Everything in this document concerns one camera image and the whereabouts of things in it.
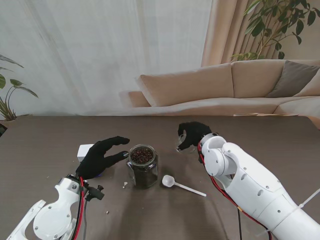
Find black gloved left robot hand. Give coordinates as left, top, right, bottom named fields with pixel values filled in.
left=75, top=136, right=131, bottom=181

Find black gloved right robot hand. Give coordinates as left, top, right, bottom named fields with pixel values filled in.
left=176, top=121, right=213, bottom=152

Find white square jar cap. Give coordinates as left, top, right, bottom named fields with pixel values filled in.
left=77, top=144, right=95, bottom=163

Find clear glass jar lid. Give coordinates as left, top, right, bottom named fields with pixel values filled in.
left=174, top=132, right=199, bottom=154

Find glass jar of coffee beans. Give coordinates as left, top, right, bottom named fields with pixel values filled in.
left=125, top=143, right=159, bottom=190

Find beige sofa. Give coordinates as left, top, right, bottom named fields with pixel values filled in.
left=128, top=59, right=320, bottom=123

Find white plastic spoon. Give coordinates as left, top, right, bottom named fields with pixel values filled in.
left=161, top=174, right=207, bottom=197

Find beige pleated curtain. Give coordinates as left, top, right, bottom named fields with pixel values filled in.
left=201, top=0, right=286, bottom=67

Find white sheer curtain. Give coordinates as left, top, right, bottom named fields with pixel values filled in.
left=0, top=0, right=213, bottom=117

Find grey sofa cushion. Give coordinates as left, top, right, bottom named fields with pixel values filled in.
left=266, top=59, right=320, bottom=98

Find broad leaf potted plant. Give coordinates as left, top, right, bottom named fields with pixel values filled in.
left=0, top=54, right=40, bottom=123

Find beige sofa cushion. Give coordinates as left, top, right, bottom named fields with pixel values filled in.
left=298, top=74, right=320, bottom=97

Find tall green leafy plant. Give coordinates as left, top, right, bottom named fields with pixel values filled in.
left=231, top=0, right=317, bottom=62

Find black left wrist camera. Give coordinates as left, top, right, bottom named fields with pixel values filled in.
left=86, top=184, right=105, bottom=201

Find red black left arm cables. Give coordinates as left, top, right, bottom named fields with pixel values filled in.
left=72, top=176, right=92, bottom=240

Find red black arm cables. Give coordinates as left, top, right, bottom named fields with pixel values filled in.
left=72, top=176, right=92, bottom=240
left=197, top=142, right=276, bottom=240

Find red black right arm cables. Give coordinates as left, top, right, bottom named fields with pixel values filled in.
left=197, top=142, right=276, bottom=240

